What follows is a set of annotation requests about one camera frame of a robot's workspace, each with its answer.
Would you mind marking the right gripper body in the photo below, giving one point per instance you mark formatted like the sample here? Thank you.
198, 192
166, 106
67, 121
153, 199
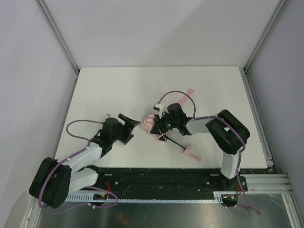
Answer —
157, 128

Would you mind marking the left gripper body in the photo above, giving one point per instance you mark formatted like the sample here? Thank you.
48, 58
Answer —
126, 131

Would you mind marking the pink folding umbrella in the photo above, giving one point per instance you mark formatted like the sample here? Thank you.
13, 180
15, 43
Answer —
169, 118

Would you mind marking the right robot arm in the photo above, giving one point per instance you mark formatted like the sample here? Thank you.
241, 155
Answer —
228, 132

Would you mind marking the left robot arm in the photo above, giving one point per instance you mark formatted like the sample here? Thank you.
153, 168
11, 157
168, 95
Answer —
57, 178

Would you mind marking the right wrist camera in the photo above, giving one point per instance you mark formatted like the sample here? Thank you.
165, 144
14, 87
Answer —
159, 107

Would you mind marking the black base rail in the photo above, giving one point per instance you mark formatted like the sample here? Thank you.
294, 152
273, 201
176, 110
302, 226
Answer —
167, 183

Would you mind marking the grey cable duct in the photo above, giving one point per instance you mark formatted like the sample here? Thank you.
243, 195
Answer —
102, 197

